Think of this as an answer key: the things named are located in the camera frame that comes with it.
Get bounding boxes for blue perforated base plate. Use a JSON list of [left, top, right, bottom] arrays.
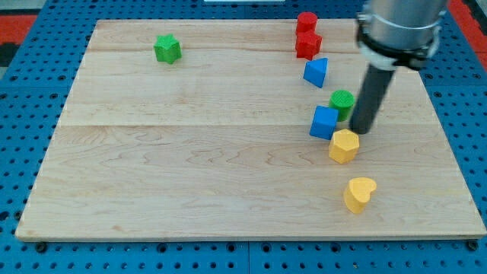
[[1, 0, 486, 273]]

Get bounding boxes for red star block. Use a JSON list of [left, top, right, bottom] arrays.
[[295, 30, 323, 60]]

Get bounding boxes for blue triangle block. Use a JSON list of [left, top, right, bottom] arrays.
[[303, 58, 328, 88]]

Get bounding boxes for blue cube block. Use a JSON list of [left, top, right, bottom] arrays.
[[309, 106, 339, 140]]

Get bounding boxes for green star block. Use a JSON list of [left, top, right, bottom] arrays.
[[154, 33, 182, 64]]

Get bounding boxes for yellow hexagon block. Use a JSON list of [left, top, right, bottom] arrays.
[[329, 129, 360, 164]]

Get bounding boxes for green cylinder block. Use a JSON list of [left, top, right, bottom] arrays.
[[329, 90, 355, 122]]

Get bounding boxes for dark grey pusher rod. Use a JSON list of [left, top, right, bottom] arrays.
[[349, 65, 395, 135]]

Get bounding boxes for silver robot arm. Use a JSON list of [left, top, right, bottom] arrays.
[[356, 0, 448, 71]]

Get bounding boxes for red cylinder block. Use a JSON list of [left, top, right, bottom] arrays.
[[295, 11, 318, 34]]

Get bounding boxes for light wooden board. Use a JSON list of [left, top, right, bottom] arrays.
[[16, 19, 486, 242]]

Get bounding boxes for yellow heart block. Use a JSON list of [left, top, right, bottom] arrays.
[[343, 177, 377, 214]]

